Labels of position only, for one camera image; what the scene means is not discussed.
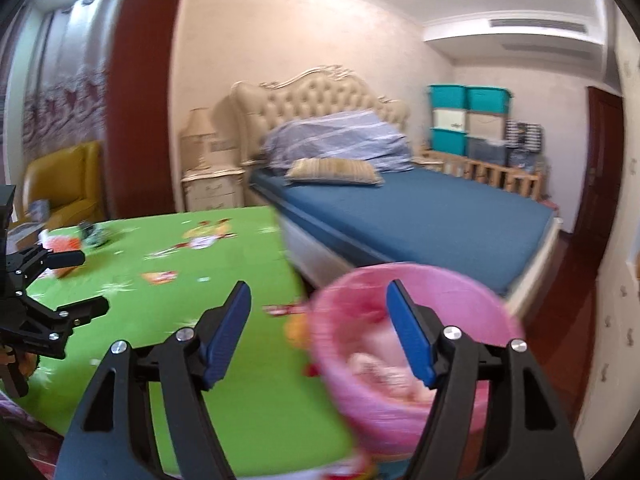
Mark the cream nightstand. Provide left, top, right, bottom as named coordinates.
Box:
left=181, top=165, right=247, bottom=213

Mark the beige striped pillow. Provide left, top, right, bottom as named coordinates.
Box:
left=285, top=157, right=385, bottom=187

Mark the dark wooden door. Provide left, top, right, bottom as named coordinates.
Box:
left=572, top=85, right=626, bottom=266

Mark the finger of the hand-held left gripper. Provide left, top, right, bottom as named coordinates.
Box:
left=15, top=295, right=111, bottom=361
left=7, top=244, right=87, bottom=283

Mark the yellow leather armchair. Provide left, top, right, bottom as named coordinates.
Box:
left=22, top=141, right=103, bottom=231

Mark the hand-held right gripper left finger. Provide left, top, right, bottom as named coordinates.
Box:
left=52, top=280, right=252, bottom=480

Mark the pink patterned cloth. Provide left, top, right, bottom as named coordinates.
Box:
left=0, top=395, right=66, bottom=480

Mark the beige tufted headboard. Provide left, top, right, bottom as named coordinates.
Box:
left=230, top=65, right=411, bottom=166

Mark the dark wooden door frame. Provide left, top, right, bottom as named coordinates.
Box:
left=102, top=0, right=193, bottom=221

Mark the bed with tufted headboard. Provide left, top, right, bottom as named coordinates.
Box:
left=248, top=166, right=556, bottom=297

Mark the patterned lace curtain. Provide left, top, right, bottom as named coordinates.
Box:
left=0, top=0, right=121, bottom=186

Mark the printed cardboard box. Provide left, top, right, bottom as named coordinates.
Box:
left=40, top=229, right=83, bottom=281

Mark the ceiling air vent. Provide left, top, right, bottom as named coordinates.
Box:
left=487, top=17, right=587, bottom=34

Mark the pink foam fruit net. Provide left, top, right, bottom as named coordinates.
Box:
left=347, top=320, right=436, bottom=403

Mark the stack of plastic storage boxes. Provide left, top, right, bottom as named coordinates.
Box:
left=428, top=84, right=515, bottom=167

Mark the flat white box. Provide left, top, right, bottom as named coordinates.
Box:
left=7, top=222, right=46, bottom=248

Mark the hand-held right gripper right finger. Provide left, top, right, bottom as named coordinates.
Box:
left=386, top=279, right=586, bottom=480

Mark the striped blue grey duvet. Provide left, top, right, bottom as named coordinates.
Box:
left=262, top=109, right=416, bottom=173

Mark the pink plastic bin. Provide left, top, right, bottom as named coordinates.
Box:
left=305, top=262, right=526, bottom=456

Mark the green printed tablecloth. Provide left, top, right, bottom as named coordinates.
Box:
left=0, top=205, right=361, bottom=478

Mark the wooden bed rail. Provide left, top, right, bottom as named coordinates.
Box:
left=420, top=149, right=546, bottom=201

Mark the beige table lamp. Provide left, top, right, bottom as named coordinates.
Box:
left=180, top=107, right=218, bottom=171

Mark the black white patterned bag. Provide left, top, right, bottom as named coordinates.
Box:
left=505, top=120, right=546, bottom=168

